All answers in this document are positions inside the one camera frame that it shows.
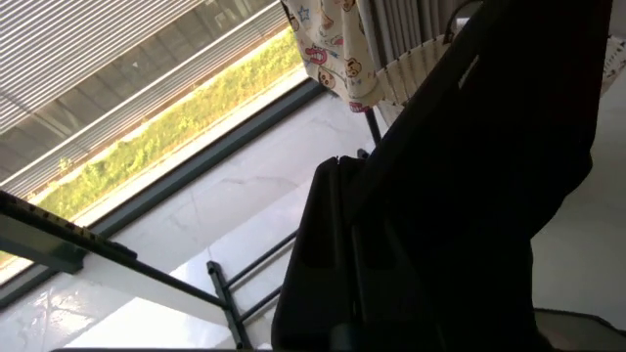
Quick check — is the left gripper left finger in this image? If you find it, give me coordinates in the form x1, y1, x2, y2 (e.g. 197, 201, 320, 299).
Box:
271, 155, 353, 351

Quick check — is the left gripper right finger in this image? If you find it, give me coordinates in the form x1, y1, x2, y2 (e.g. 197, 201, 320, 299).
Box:
338, 155, 369, 219

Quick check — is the cream printed garment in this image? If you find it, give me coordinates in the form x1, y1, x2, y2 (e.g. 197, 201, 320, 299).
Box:
281, 0, 386, 114

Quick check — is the black garment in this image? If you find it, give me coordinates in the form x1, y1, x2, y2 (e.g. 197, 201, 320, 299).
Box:
341, 0, 615, 352

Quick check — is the black clothes rack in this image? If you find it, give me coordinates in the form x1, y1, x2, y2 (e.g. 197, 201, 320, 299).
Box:
0, 106, 383, 349

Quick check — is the window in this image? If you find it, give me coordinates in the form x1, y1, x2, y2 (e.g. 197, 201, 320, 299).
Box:
0, 0, 329, 309

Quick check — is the brown curtain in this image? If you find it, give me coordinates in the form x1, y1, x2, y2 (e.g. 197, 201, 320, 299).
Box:
356, 0, 485, 69

